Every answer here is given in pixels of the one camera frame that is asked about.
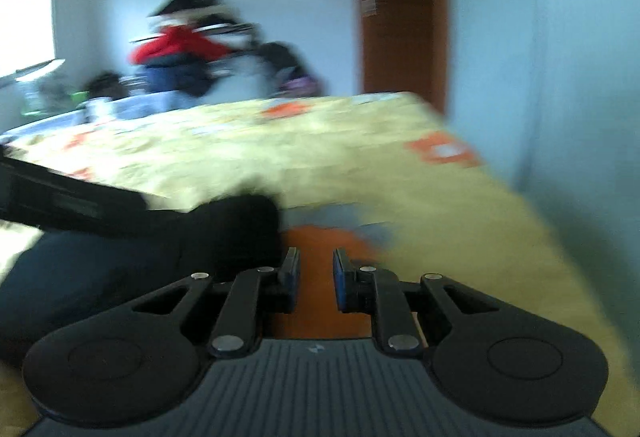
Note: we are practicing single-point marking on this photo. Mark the black bag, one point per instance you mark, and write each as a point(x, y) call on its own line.
point(109, 84)

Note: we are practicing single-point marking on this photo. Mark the navy jacket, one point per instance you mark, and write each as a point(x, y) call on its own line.
point(175, 79)

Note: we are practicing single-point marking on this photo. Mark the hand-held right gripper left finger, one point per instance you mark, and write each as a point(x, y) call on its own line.
point(292, 279)

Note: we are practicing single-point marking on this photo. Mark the green container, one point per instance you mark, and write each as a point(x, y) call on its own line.
point(78, 96)

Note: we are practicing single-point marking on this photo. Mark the black white small item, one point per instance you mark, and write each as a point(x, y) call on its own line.
point(99, 109)

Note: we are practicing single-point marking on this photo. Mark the red jacket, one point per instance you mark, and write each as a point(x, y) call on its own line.
point(180, 44)

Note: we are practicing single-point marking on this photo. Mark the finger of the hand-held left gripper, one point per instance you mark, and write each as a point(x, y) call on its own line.
point(105, 207)

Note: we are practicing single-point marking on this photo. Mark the pale blue bedsheet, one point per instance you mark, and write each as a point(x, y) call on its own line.
point(145, 104)

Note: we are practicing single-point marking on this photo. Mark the yellow printed blanket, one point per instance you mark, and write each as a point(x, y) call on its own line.
point(350, 157)

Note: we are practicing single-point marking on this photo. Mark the black pants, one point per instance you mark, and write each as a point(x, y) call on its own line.
point(125, 277)

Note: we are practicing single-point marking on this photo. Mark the black garment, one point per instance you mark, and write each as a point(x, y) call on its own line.
point(277, 59)

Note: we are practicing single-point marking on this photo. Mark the brown wooden door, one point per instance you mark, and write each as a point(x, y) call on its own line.
point(400, 17)

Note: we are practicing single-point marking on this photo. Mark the purple item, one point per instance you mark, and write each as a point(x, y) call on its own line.
point(299, 87)

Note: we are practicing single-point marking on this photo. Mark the pile of clothes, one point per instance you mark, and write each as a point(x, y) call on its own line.
point(200, 17)

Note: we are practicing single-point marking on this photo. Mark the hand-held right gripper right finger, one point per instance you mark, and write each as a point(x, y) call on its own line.
point(341, 279)

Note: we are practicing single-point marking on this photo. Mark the window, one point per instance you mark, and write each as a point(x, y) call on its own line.
point(25, 27)

